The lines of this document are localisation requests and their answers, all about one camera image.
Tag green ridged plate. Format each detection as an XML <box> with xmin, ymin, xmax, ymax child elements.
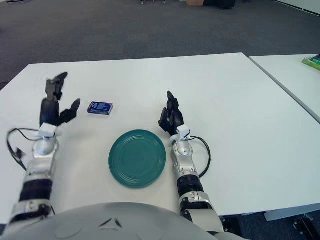
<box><xmin>108</xmin><ymin>129</ymin><xmax>167</xmax><ymax>189</ymax></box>

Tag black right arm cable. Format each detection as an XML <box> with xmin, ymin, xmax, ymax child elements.
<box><xmin>189</xmin><ymin>136</ymin><xmax>212</xmax><ymax>178</ymax></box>

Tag black table foot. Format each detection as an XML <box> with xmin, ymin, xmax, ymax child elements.
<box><xmin>291</xmin><ymin>214</ymin><xmax>320</xmax><ymax>238</ymax></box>

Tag white table frame beam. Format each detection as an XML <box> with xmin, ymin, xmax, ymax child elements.
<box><xmin>264</xmin><ymin>211</ymin><xmax>320</xmax><ymax>222</ymax></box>

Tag green packet box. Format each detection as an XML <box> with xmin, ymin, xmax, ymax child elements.
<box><xmin>301</xmin><ymin>53</ymin><xmax>320</xmax><ymax>71</ymax></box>

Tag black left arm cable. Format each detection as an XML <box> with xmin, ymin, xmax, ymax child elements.
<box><xmin>6</xmin><ymin>127</ymin><xmax>42</xmax><ymax>173</ymax></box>

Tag grey robot torso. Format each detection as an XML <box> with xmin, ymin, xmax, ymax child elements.
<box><xmin>0</xmin><ymin>201</ymin><xmax>248</xmax><ymax>240</ymax></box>

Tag black cabinet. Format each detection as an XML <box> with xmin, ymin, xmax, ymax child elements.
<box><xmin>203</xmin><ymin>0</ymin><xmax>237</xmax><ymax>10</ymax></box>

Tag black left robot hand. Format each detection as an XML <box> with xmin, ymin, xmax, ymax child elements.
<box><xmin>39</xmin><ymin>71</ymin><xmax>82</xmax><ymax>127</ymax></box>

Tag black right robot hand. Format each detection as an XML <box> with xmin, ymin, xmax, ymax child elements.
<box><xmin>157</xmin><ymin>90</ymin><xmax>186</xmax><ymax>137</ymax></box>

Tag blue gum box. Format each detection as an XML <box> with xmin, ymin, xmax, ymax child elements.
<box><xmin>86</xmin><ymin>100</ymin><xmax>114</xmax><ymax>117</ymax></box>

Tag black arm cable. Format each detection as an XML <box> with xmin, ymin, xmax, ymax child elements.
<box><xmin>189</xmin><ymin>136</ymin><xmax>212</xmax><ymax>178</ymax></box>
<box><xmin>6</xmin><ymin>127</ymin><xmax>42</xmax><ymax>173</ymax></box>

